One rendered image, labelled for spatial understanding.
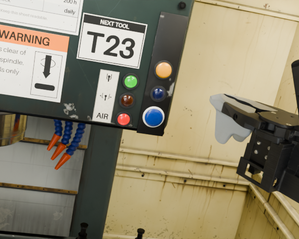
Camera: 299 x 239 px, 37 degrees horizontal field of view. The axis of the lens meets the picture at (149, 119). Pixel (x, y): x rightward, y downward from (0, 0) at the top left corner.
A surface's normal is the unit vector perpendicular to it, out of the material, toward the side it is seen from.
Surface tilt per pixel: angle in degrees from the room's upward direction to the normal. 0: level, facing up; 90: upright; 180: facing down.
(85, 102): 90
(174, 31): 90
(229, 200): 90
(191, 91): 90
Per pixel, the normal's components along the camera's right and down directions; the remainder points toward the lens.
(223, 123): -0.80, 0.03
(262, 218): -0.97, -0.15
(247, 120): -0.66, 0.11
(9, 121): 0.74, 0.34
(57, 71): 0.13, 0.33
